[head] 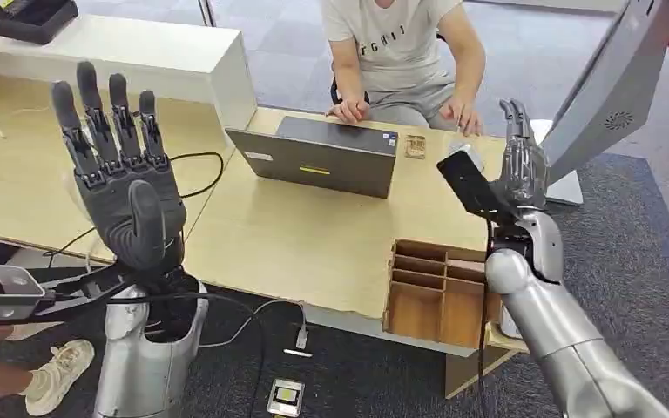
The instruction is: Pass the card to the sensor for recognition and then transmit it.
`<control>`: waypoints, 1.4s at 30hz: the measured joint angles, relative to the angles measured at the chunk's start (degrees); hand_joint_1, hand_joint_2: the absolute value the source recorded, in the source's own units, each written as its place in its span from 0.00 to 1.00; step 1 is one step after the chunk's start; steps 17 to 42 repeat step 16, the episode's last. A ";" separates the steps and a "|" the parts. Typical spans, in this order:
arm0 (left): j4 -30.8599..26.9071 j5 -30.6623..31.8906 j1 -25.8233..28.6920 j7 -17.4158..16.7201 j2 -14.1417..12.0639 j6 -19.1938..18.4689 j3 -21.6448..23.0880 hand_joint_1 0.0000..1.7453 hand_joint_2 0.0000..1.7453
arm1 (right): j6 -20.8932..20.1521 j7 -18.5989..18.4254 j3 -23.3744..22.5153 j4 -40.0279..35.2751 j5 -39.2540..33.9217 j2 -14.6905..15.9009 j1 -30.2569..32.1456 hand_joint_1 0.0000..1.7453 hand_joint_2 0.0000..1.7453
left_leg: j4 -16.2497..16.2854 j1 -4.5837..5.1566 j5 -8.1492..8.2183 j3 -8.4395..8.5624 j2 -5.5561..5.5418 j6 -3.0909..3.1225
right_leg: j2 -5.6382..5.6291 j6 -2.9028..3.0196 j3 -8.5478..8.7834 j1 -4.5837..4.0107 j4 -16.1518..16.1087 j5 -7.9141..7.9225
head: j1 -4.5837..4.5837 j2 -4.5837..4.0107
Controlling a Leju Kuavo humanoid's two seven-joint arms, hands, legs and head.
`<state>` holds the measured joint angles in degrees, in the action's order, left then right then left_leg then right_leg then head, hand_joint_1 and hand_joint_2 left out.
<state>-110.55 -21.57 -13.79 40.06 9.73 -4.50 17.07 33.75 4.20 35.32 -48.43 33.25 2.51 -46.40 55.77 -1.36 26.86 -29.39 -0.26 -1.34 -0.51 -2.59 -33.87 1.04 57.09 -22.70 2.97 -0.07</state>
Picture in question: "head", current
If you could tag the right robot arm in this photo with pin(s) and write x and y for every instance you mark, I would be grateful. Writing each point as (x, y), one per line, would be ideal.
(565, 340)

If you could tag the pale sneaker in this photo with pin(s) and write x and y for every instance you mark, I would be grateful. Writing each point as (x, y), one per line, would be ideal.
(60, 375)

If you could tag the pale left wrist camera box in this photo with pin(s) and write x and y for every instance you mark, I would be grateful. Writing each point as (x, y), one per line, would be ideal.
(0, 291)

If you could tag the person's left hand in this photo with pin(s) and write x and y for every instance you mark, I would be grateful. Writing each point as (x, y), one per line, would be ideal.
(462, 115)

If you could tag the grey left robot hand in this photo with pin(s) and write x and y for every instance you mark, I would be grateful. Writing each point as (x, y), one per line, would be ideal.
(132, 213)

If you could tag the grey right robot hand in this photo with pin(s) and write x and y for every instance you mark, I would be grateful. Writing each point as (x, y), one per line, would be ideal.
(522, 173)

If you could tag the wooden card box with compartments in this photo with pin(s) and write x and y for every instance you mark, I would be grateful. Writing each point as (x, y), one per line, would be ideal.
(427, 300)

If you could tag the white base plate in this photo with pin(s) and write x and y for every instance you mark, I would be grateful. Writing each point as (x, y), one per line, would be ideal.
(565, 187)

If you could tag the small white stick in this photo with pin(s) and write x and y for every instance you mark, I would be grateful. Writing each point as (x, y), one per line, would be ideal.
(298, 353)

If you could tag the small silver device with screen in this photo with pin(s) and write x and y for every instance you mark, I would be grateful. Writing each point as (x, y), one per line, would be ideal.
(286, 397)

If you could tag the white desk shelf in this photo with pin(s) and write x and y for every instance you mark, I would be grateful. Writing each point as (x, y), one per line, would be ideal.
(138, 63)

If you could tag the person's right hand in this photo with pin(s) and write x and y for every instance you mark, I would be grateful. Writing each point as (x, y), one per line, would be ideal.
(349, 111)

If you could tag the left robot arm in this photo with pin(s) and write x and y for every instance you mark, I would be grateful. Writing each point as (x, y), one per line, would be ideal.
(138, 369)

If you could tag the person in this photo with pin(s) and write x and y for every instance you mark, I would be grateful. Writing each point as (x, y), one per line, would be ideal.
(395, 40)

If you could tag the black charger device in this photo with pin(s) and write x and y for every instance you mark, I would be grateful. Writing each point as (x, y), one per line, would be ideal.
(31, 20)

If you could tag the small patterned card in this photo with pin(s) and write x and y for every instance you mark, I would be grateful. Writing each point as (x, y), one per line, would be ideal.
(415, 147)

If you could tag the grey laptop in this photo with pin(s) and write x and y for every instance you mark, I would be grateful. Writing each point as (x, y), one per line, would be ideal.
(323, 161)

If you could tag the right wrist camera with black plate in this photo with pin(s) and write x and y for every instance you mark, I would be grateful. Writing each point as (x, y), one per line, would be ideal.
(470, 184)

